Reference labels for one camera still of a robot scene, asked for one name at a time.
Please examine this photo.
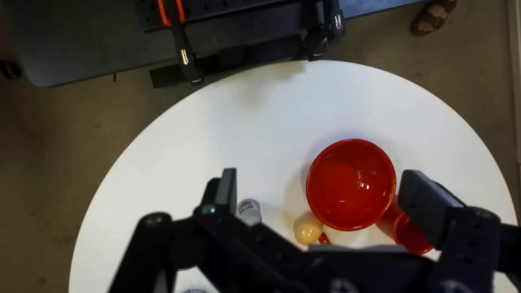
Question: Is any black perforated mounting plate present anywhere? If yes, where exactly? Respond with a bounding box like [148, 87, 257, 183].
[135, 0, 307, 35]

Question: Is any beige egg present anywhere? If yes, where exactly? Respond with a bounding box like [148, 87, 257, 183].
[293, 211, 325, 247]

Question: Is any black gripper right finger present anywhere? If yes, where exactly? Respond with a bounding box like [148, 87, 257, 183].
[397, 169, 521, 293]

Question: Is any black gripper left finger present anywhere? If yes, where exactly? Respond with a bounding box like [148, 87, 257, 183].
[107, 167, 306, 293]

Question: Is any orange and black clamp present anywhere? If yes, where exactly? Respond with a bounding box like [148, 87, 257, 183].
[154, 0, 189, 29]

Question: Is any orange cup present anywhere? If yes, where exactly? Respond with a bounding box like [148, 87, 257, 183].
[376, 198, 436, 257]

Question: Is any foot in brown sandal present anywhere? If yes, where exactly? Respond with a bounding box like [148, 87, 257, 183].
[408, 0, 459, 38]

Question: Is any orange bowl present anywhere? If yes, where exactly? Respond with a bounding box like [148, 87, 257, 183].
[304, 136, 399, 232]

